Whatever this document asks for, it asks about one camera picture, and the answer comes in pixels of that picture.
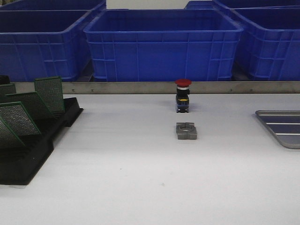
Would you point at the back left blue crate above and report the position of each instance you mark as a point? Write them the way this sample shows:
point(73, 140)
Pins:
point(53, 5)

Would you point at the red emergency stop button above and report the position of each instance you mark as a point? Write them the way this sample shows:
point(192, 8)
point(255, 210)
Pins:
point(182, 99)

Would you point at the centre blue plastic crate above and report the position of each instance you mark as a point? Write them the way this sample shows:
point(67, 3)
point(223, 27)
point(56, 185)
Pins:
point(162, 45)

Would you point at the upright green circuit board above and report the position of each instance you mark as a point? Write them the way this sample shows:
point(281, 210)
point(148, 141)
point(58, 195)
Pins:
point(50, 90)

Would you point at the grey metal tray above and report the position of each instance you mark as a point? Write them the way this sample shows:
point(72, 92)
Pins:
point(284, 125)

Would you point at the left blue plastic crate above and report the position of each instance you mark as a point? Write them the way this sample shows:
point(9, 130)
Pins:
point(36, 44)

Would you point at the black slotted board rack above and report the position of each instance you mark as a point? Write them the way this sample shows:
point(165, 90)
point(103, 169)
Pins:
point(18, 166)

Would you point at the back right blue crate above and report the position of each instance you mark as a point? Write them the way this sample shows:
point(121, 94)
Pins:
point(227, 4)

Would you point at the right blue plastic crate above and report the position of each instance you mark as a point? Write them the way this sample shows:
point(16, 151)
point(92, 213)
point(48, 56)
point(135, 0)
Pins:
point(269, 46)

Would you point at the foremost green circuit board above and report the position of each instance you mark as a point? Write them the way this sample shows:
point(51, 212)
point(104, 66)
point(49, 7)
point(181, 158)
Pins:
point(8, 138)

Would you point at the blue plastic crate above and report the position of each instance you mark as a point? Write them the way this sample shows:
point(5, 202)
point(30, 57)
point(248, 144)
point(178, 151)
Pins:
point(162, 45)
point(36, 44)
point(269, 46)

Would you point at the grey metal mounting block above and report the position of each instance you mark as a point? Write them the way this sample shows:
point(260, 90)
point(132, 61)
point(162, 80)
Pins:
point(186, 131)

